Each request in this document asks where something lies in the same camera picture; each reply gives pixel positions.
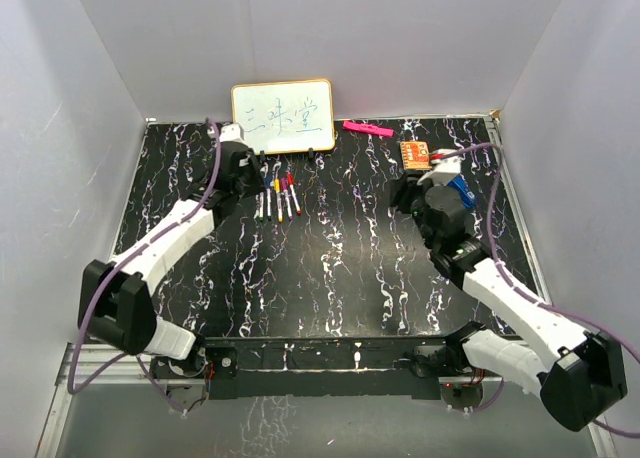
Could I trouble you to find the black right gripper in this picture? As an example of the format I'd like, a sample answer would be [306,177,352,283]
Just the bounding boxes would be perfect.
[391,169,446,250]

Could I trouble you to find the green whiteboard pen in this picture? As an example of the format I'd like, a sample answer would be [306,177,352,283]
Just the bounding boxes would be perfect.
[258,191,265,222]

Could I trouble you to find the blue whiteboard pen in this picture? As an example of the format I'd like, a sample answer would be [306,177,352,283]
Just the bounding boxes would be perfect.
[265,188,272,221]

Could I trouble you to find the yellow whiteboard pen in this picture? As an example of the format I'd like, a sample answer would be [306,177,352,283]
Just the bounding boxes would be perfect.
[273,184,284,223]

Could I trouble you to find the purple whiteboard pen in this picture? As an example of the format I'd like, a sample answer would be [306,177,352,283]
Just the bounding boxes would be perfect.
[281,190,293,221]

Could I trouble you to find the red whiteboard pen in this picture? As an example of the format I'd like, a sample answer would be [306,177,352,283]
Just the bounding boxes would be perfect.
[288,185,301,216]

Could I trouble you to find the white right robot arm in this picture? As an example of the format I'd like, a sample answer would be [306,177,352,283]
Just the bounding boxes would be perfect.
[390,172,628,432]

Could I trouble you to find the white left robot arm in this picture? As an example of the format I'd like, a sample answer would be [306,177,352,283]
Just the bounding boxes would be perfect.
[78,138,264,377]

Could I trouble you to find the blue stapler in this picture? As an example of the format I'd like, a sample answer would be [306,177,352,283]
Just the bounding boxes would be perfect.
[448,175,476,209]

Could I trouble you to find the small yellow-framed whiteboard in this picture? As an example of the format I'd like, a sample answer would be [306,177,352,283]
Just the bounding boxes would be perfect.
[231,79,336,155]

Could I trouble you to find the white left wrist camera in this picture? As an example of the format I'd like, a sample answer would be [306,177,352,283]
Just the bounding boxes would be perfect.
[219,123,245,144]

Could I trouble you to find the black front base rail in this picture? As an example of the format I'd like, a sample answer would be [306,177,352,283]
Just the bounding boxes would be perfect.
[151,336,499,407]

